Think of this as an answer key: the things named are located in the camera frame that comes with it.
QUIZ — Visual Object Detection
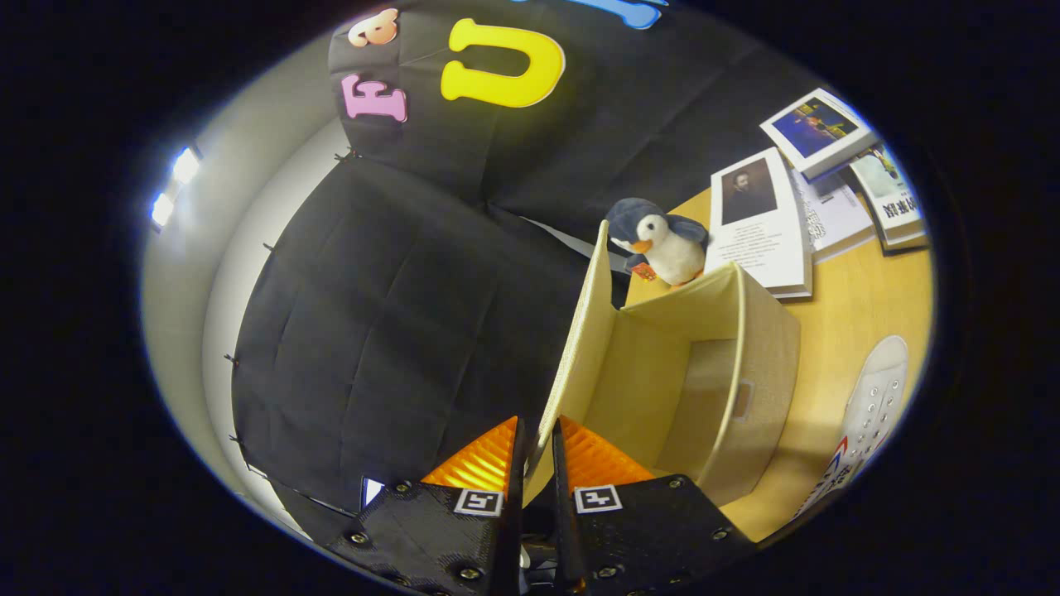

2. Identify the thin white printed book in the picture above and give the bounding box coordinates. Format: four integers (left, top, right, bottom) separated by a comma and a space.
791, 166, 877, 264

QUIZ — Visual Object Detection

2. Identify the white canvas shoe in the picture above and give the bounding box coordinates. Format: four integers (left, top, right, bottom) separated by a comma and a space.
791, 334, 910, 522

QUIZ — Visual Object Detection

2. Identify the book with pale green cover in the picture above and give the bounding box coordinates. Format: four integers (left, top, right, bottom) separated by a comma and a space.
849, 145, 927, 245

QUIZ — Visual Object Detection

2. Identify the dark cover book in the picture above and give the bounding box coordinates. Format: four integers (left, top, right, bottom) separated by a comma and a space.
870, 207, 930, 256

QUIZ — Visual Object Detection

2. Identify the white book with portrait cover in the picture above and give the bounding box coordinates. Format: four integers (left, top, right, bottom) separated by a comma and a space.
704, 147, 814, 300

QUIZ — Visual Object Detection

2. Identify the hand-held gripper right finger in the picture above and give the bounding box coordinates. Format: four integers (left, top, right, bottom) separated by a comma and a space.
551, 416, 756, 596

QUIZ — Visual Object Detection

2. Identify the beige fabric storage box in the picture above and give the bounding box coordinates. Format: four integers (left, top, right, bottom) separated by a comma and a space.
522, 219, 802, 507

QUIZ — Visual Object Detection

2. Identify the book with blue picture cover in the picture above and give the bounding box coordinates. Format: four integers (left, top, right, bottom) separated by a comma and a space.
759, 88, 879, 179

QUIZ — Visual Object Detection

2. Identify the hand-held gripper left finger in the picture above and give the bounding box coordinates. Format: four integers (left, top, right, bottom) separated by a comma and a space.
327, 414, 531, 596

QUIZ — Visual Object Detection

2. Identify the grey penguin plush toy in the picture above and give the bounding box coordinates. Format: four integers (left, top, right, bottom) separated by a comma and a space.
605, 197, 711, 287

